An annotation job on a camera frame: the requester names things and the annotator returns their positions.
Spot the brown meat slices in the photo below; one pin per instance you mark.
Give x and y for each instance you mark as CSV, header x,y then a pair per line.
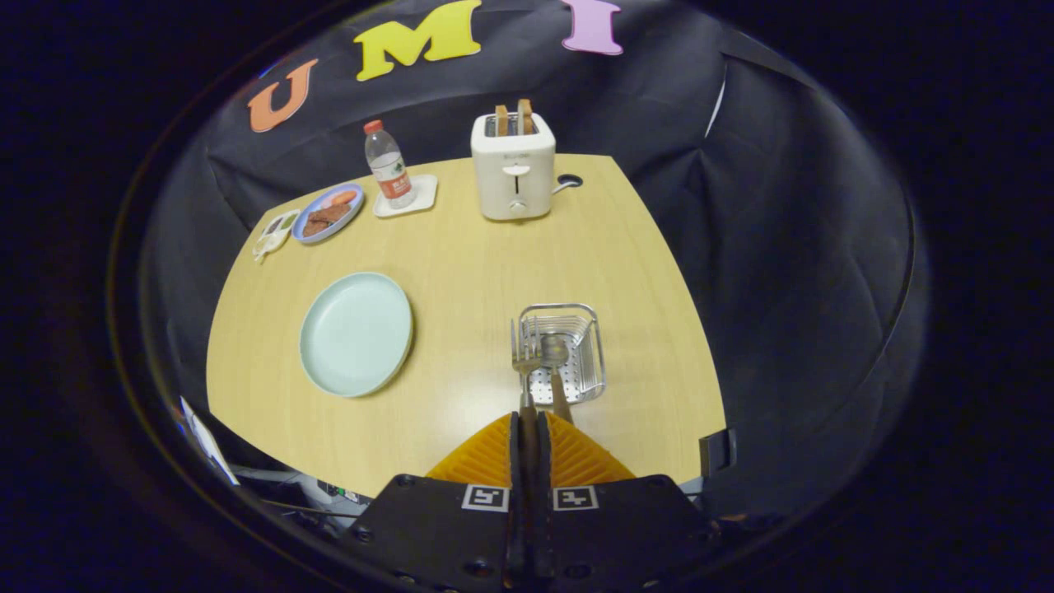
x,y
325,219

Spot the black table clamp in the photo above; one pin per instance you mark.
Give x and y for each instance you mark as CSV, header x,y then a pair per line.
x,y
716,453

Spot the blue food plate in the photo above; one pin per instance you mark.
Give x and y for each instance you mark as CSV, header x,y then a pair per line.
x,y
356,206

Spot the white toaster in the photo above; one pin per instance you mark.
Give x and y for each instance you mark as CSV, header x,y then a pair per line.
x,y
494,177

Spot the orange sausage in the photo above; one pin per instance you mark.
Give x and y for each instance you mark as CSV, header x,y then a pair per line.
x,y
343,198

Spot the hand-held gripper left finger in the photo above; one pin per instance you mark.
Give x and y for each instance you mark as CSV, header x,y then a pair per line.
x,y
515,461

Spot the metal drain basket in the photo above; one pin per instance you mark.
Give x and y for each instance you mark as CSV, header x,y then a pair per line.
x,y
589,362

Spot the black backdrop cloth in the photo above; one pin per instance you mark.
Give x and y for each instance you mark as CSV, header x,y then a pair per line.
x,y
782,247

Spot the white divided sauce dish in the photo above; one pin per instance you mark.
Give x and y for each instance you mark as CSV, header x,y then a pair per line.
x,y
272,240

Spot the light green plate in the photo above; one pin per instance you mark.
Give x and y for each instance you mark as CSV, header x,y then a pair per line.
x,y
354,333

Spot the clear red capped water bottle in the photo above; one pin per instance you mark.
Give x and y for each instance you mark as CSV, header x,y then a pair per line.
x,y
387,165

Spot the white square coaster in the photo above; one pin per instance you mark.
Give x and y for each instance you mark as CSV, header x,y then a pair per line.
x,y
426,193

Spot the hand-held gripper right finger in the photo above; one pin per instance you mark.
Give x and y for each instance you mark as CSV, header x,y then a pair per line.
x,y
543,461

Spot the toast slice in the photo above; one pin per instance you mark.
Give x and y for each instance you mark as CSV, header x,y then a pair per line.
x,y
526,115
501,120

